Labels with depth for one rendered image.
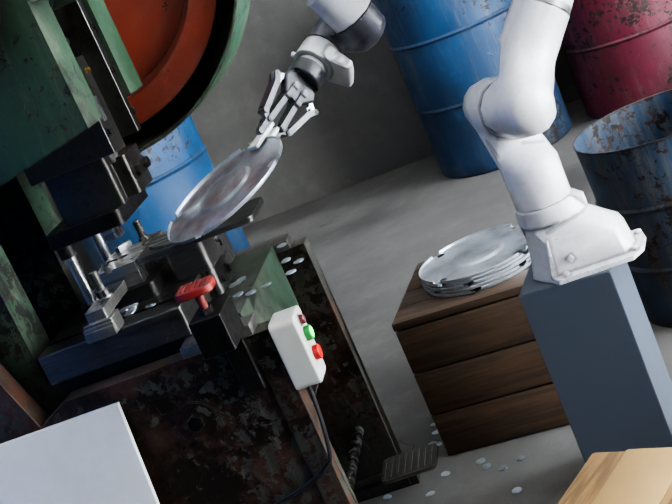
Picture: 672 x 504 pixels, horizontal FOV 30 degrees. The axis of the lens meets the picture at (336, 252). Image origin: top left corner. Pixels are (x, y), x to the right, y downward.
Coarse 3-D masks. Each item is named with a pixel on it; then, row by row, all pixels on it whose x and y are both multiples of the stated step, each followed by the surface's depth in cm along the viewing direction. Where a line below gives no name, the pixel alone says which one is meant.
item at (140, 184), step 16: (80, 64) 242; (96, 96) 243; (112, 128) 246; (112, 160) 237; (128, 160) 239; (144, 160) 245; (64, 176) 238; (80, 176) 237; (96, 176) 237; (112, 176) 237; (128, 176) 239; (144, 176) 245; (64, 192) 239; (80, 192) 238; (96, 192) 238; (112, 192) 238; (128, 192) 240; (64, 208) 240; (80, 208) 240; (96, 208) 239; (112, 208) 239
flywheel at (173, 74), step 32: (128, 0) 270; (160, 0) 269; (192, 0) 265; (224, 0) 274; (128, 32) 272; (160, 32) 272; (192, 32) 267; (160, 64) 273; (192, 64) 270; (128, 96) 274; (160, 96) 273
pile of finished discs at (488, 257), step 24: (480, 240) 299; (504, 240) 292; (432, 264) 297; (456, 264) 288; (480, 264) 283; (504, 264) 277; (528, 264) 280; (432, 288) 285; (456, 288) 280; (480, 288) 279
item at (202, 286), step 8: (200, 280) 216; (208, 280) 213; (184, 288) 215; (192, 288) 213; (200, 288) 211; (208, 288) 212; (176, 296) 213; (184, 296) 212; (192, 296) 212; (200, 296) 214; (200, 304) 215
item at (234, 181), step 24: (264, 144) 247; (216, 168) 255; (240, 168) 244; (264, 168) 236; (192, 192) 254; (216, 192) 243; (240, 192) 235; (192, 216) 244; (216, 216) 234; (192, 240) 233
